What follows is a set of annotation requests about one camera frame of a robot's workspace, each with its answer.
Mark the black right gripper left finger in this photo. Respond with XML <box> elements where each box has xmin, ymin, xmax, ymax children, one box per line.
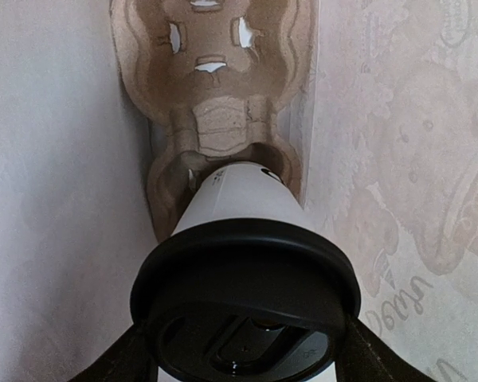
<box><xmin>69</xmin><ymin>321</ymin><xmax>159</xmax><ymax>382</ymax></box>

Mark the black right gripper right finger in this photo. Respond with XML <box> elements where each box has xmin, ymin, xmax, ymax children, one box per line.
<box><xmin>335</xmin><ymin>315</ymin><xmax>433</xmax><ymax>382</ymax></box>

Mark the black cup lid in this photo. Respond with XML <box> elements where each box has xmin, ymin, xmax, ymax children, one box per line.
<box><xmin>130</xmin><ymin>218</ymin><xmax>361</xmax><ymax>381</ymax></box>

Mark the white printed paper bag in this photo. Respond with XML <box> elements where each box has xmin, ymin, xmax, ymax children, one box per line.
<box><xmin>0</xmin><ymin>1</ymin><xmax>478</xmax><ymax>381</ymax></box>

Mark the brown pulp cup carrier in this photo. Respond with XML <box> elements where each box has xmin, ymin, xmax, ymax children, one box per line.
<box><xmin>111</xmin><ymin>1</ymin><xmax>315</xmax><ymax>241</ymax></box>

